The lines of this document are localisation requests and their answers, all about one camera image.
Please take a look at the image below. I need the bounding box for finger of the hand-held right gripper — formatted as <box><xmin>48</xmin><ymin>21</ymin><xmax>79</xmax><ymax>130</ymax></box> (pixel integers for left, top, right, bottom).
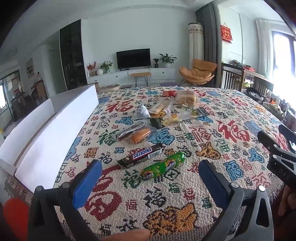
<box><xmin>257</xmin><ymin>131</ymin><xmax>285</xmax><ymax>158</ymax></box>
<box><xmin>279</xmin><ymin>125</ymin><xmax>296</xmax><ymax>149</ymax></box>

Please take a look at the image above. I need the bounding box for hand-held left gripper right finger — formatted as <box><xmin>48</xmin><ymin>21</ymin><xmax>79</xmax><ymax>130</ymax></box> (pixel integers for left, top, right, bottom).
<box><xmin>198</xmin><ymin>159</ymin><xmax>275</xmax><ymax>241</ymax></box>

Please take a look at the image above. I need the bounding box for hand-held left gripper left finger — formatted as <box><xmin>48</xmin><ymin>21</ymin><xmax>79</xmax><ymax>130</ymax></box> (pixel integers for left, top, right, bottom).
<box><xmin>28</xmin><ymin>159</ymin><xmax>103</xmax><ymax>241</ymax></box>

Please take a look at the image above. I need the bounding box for white cardboard box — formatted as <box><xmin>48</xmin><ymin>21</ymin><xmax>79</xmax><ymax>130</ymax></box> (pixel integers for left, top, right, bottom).
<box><xmin>0</xmin><ymin>84</ymin><xmax>100</xmax><ymax>207</ymax></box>

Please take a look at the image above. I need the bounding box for long clear gummy candy packet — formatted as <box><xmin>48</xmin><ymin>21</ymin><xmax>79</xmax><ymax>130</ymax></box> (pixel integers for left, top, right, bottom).
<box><xmin>149</xmin><ymin>107</ymin><xmax>210</xmax><ymax>130</ymax></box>

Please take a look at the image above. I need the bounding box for person's right hand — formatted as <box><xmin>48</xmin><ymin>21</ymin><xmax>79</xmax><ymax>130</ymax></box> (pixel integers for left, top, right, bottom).
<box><xmin>277</xmin><ymin>185</ymin><xmax>296</xmax><ymax>217</ymax></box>

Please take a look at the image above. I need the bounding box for person's left hand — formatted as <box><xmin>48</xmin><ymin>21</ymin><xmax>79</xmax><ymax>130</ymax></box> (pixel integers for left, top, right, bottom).
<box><xmin>102</xmin><ymin>228</ymin><xmax>151</xmax><ymax>241</ymax></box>

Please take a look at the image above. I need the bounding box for printed blanket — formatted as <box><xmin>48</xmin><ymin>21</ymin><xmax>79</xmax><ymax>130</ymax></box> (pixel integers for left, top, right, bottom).
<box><xmin>53</xmin><ymin>86</ymin><xmax>292</xmax><ymax>241</ymax></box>

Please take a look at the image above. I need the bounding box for green candy tube packet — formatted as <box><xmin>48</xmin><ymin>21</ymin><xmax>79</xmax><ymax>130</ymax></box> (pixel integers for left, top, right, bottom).
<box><xmin>139</xmin><ymin>152</ymin><xmax>186</xmax><ymax>181</ymax></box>

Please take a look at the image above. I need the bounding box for small brown chocolate bar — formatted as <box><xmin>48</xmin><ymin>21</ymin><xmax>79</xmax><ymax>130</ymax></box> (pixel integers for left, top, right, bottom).
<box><xmin>116</xmin><ymin>122</ymin><xmax>146</xmax><ymax>142</ymax></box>

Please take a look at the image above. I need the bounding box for large brown chocolate bar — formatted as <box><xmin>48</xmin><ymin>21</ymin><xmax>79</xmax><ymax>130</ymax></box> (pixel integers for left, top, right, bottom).
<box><xmin>117</xmin><ymin>142</ymin><xmax>166</xmax><ymax>168</ymax></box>

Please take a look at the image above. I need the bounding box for orange bun in clear wrapper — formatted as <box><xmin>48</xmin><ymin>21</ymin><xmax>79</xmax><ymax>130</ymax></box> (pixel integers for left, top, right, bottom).
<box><xmin>129</xmin><ymin>128</ymin><xmax>152</xmax><ymax>144</ymax></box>

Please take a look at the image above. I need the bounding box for wooden railing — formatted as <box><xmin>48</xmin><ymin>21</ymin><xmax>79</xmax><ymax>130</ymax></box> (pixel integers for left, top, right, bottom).
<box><xmin>221</xmin><ymin>62</ymin><xmax>274</xmax><ymax>98</ymax></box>

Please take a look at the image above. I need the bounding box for window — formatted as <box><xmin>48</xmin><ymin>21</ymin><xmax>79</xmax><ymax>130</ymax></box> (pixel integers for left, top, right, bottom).
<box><xmin>272</xmin><ymin>30</ymin><xmax>296</xmax><ymax>81</ymax></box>

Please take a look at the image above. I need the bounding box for red cloth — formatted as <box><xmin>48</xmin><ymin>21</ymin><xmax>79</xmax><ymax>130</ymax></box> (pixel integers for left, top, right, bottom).
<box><xmin>3</xmin><ymin>198</ymin><xmax>31</xmax><ymax>241</ymax></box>

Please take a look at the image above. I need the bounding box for bread loaf in clear bag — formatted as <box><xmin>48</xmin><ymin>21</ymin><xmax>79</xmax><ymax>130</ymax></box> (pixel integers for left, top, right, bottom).
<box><xmin>174</xmin><ymin>90</ymin><xmax>197</xmax><ymax>107</ymax></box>

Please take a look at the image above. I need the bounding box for grey snack packet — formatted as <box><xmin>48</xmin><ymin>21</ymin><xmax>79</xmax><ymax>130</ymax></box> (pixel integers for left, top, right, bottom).
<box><xmin>134</xmin><ymin>104</ymin><xmax>151</xmax><ymax>120</ymax></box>

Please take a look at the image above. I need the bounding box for sandwich biscuit clear packet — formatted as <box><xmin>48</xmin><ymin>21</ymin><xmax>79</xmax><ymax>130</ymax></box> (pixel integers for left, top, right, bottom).
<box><xmin>148</xmin><ymin>102</ymin><xmax>167</xmax><ymax>115</ymax></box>

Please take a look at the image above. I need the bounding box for white curtain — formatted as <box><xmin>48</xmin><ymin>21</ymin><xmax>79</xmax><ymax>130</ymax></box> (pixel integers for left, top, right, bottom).
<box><xmin>255</xmin><ymin>19</ymin><xmax>274</xmax><ymax>77</ymax></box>

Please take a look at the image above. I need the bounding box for orange lounge chair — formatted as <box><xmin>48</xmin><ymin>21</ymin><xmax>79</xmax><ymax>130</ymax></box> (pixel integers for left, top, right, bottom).
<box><xmin>179</xmin><ymin>59</ymin><xmax>218</xmax><ymax>87</ymax></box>

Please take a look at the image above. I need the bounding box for white television cabinet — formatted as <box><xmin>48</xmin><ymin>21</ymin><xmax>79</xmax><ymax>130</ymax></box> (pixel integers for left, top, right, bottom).
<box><xmin>87</xmin><ymin>68</ymin><xmax>176</xmax><ymax>87</ymax></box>

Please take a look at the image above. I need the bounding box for red flower bouquet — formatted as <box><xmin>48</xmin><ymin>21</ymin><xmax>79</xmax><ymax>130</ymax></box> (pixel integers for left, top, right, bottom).
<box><xmin>87</xmin><ymin>61</ymin><xmax>97</xmax><ymax>77</ymax></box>

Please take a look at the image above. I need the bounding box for bushy green potted plant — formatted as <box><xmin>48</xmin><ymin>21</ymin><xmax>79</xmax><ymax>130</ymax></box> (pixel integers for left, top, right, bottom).
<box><xmin>100</xmin><ymin>61</ymin><xmax>113</xmax><ymax>74</ymax></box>

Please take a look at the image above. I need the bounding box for wooden stool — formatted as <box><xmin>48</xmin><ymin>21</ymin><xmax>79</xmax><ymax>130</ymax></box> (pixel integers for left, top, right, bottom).
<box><xmin>130</xmin><ymin>72</ymin><xmax>152</xmax><ymax>88</ymax></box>

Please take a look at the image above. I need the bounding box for grey curtain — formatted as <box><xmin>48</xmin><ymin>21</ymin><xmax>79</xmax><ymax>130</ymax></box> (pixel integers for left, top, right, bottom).
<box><xmin>195</xmin><ymin>3</ymin><xmax>220</xmax><ymax>87</ymax></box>

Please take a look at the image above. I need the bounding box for covered standing air conditioner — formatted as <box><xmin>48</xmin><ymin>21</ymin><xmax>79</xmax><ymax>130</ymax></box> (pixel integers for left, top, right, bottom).
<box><xmin>188</xmin><ymin>22</ymin><xmax>205</xmax><ymax>63</ymax></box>

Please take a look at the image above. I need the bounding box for large green potted plant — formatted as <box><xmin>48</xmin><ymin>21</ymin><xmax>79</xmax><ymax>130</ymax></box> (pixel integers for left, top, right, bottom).
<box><xmin>158</xmin><ymin>53</ymin><xmax>177</xmax><ymax>68</ymax></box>

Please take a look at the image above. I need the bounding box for black television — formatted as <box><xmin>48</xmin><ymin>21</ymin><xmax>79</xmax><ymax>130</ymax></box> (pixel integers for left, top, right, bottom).
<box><xmin>116</xmin><ymin>48</ymin><xmax>151</xmax><ymax>70</ymax></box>

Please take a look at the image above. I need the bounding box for red wall hanging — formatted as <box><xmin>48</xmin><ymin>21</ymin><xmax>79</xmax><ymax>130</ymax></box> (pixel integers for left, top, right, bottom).
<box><xmin>220</xmin><ymin>24</ymin><xmax>233</xmax><ymax>44</ymax></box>

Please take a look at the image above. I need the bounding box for wall picture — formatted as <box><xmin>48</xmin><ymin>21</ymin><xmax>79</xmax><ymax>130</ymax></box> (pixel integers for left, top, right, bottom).
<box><xmin>25</xmin><ymin>58</ymin><xmax>34</xmax><ymax>78</ymax></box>

